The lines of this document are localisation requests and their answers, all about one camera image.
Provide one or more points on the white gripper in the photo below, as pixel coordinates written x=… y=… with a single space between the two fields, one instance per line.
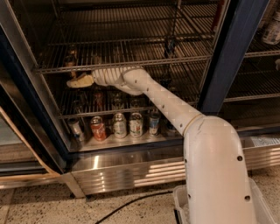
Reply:
x=102 y=77

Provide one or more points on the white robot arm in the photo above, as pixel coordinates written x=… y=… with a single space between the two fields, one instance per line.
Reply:
x=217 y=181

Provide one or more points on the red cola can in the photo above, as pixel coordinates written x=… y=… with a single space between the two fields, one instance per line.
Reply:
x=98 y=128

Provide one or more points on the silver can far left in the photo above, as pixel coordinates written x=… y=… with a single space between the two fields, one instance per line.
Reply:
x=75 y=127

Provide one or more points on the white green red can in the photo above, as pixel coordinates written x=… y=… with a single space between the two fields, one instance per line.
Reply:
x=136 y=124

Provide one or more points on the blue silver can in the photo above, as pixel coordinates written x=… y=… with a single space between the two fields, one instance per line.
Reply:
x=154 y=123

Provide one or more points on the open fridge glass door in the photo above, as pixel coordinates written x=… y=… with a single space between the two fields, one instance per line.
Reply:
x=27 y=154

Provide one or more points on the stainless steel fridge grille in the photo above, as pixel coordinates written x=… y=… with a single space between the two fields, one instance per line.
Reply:
x=128 y=168

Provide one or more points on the dark blue fridge pillar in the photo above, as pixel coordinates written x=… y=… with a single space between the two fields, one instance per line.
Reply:
x=238 y=29

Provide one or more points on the white can right compartment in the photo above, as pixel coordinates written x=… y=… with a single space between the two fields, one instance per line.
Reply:
x=271 y=34

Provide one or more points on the white plastic bin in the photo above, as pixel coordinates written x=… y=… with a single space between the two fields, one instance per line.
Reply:
x=181 y=210

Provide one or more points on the lower wire shelf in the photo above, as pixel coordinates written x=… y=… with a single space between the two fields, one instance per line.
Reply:
x=100 y=101

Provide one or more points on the top wire shelf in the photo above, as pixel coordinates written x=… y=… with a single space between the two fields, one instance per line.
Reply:
x=125 y=52

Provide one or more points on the right compartment wire shelf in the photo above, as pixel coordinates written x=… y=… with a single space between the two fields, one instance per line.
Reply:
x=259 y=75

